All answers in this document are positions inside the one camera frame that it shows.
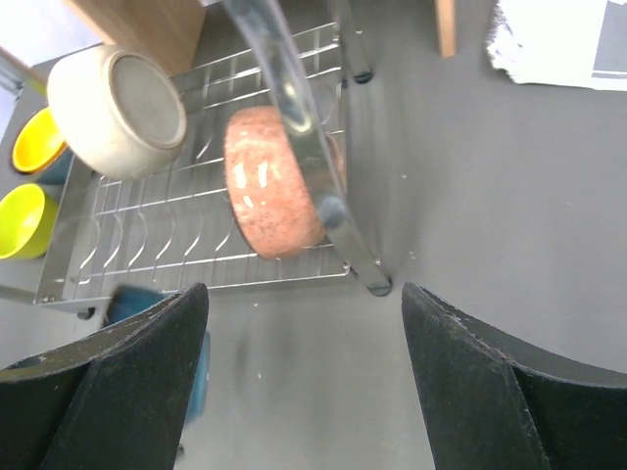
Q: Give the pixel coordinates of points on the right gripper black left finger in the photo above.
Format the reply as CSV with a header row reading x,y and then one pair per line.
x,y
116,399

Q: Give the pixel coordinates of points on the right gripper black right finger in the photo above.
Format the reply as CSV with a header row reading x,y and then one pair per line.
x,y
492,401

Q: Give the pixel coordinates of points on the lime green bowl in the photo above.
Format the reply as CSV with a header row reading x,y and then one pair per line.
x,y
28,216

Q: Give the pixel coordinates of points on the pink speckled bowl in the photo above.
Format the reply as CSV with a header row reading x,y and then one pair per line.
x,y
266,189

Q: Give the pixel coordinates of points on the orange bowl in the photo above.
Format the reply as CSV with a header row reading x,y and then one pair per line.
x,y
39,143

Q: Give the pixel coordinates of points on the steel two-tier dish rack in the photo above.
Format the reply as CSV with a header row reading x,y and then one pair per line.
x,y
177,226

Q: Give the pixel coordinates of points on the cream ceramic bowl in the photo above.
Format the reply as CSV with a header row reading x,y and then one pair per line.
x,y
118,111

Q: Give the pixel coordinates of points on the grey booklet in plastic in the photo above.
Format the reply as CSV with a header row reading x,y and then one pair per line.
x,y
562,43

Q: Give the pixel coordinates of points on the wooden shelf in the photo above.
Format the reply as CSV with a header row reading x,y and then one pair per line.
x,y
167,32

